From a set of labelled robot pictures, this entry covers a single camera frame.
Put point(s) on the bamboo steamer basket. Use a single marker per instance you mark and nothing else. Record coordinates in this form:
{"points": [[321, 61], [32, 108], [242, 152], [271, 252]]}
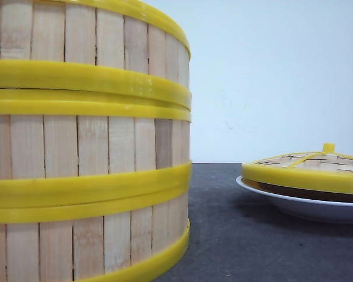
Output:
{"points": [[92, 58]]}

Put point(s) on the bamboo steamer basket one bun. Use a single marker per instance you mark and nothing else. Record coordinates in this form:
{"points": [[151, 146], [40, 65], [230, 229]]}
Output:
{"points": [[54, 155]]}

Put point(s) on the yellow bamboo steamer lid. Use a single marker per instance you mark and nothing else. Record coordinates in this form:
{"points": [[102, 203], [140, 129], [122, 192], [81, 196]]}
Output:
{"points": [[324, 171]]}

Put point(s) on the bamboo steamer basket three buns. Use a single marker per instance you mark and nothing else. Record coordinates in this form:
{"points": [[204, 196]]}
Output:
{"points": [[72, 236]]}

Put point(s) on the white plate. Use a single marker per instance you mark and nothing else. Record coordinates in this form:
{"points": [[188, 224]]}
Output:
{"points": [[310, 209]]}

